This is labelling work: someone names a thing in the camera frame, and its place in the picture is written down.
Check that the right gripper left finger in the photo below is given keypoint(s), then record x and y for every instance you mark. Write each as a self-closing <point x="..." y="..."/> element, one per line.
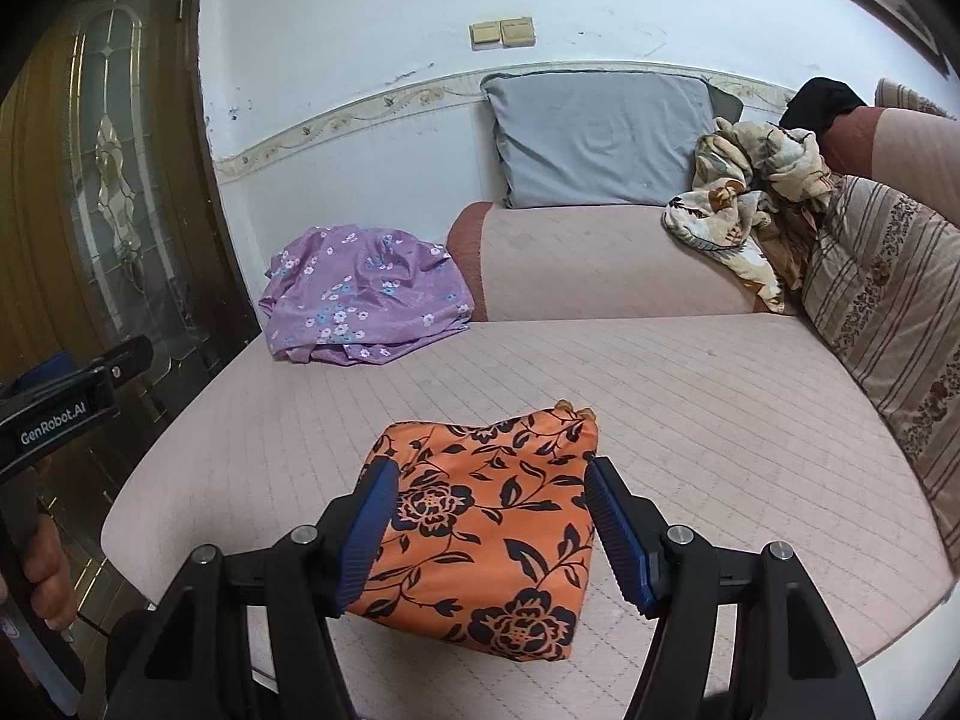
<point x="245" y="635"/>

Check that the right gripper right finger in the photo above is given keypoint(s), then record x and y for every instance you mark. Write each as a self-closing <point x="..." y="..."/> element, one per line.
<point x="738" y="635"/>

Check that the orange black floral blouse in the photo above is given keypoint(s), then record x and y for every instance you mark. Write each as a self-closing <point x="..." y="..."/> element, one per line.
<point x="490" y="541"/>

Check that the person's left hand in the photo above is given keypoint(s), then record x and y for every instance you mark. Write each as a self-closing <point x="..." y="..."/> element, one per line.
<point x="46" y="568"/>

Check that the wooden glass door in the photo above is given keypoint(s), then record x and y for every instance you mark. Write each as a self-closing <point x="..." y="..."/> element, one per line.
<point x="112" y="229"/>

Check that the purple floral cloth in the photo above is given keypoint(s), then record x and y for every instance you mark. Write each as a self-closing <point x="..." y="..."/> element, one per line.
<point x="351" y="295"/>

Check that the striped beige pillow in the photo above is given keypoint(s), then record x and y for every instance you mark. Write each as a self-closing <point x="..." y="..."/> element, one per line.
<point x="882" y="292"/>

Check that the cream floral blanket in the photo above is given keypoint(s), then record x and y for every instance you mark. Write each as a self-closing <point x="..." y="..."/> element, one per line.
<point x="759" y="193"/>

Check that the black cloth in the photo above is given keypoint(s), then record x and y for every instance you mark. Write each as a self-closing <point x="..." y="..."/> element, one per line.
<point x="818" y="103"/>

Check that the grey pillow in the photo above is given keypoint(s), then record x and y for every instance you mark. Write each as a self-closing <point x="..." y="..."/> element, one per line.
<point x="601" y="137"/>

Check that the left beige wall switch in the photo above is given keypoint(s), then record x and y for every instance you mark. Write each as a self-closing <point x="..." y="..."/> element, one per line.
<point x="485" y="35"/>

